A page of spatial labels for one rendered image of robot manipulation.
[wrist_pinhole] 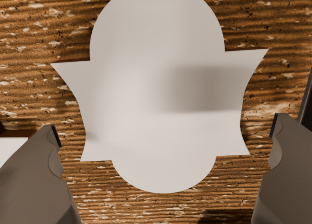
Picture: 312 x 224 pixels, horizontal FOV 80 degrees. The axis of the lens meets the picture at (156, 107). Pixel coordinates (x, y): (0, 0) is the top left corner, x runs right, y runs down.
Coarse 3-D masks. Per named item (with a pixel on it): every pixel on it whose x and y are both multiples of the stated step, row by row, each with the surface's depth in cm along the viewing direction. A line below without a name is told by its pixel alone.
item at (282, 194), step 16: (272, 128) 11; (288, 128) 9; (304, 128) 9; (288, 144) 8; (304, 144) 8; (272, 160) 9; (288, 160) 7; (304, 160) 7; (272, 176) 7; (288, 176) 7; (304, 176) 7; (272, 192) 6; (288, 192) 6; (304, 192) 6; (256, 208) 6; (272, 208) 6; (288, 208) 6; (304, 208) 6
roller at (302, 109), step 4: (308, 80) 14; (308, 84) 14; (308, 88) 14; (304, 92) 14; (308, 92) 14; (304, 96) 14; (308, 96) 14; (304, 100) 14; (308, 100) 15; (304, 104) 15; (300, 108) 15; (304, 108) 15; (300, 112) 15; (304, 112) 15; (300, 116) 15; (300, 120) 15
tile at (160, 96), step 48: (144, 0) 9; (192, 0) 9; (96, 48) 10; (144, 48) 10; (192, 48) 10; (240, 48) 11; (96, 96) 12; (144, 96) 11; (192, 96) 11; (240, 96) 11; (96, 144) 13; (144, 144) 13; (192, 144) 13; (240, 144) 13
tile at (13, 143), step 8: (0, 128) 14; (0, 136) 13; (8, 136) 13; (16, 136) 13; (24, 136) 13; (0, 144) 13; (8, 144) 13; (16, 144) 13; (0, 152) 14; (8, 152) 14; (0, 160) 14
